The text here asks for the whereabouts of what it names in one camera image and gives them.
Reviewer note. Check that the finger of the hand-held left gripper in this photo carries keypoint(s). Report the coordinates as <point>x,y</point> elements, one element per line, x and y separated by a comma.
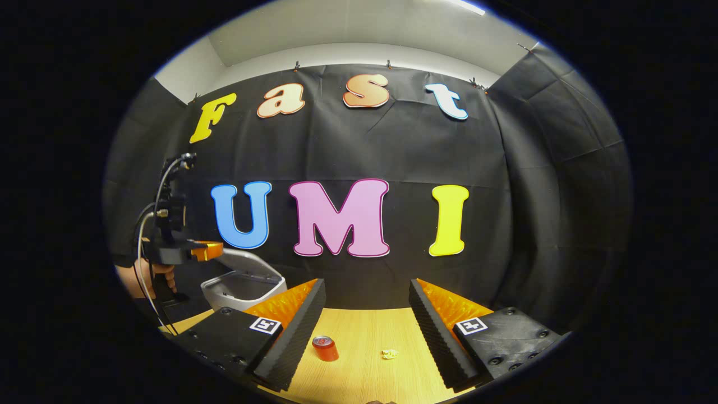
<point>207,251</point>

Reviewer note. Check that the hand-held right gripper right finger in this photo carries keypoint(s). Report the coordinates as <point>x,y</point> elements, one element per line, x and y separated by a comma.
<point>435,336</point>

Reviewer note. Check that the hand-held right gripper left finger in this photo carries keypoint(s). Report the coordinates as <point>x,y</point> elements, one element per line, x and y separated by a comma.
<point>297,336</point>

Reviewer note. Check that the red pop can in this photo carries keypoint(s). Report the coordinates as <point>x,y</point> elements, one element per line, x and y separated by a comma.
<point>326,350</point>

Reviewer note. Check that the yellow paper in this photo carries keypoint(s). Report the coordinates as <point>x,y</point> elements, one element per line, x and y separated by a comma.
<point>390,354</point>

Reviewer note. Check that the white desktop garbage bin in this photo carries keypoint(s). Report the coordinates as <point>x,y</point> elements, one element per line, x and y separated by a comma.
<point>235,292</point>

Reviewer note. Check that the wooden desktop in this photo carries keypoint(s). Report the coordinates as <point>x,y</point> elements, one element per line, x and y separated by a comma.
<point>370,376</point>

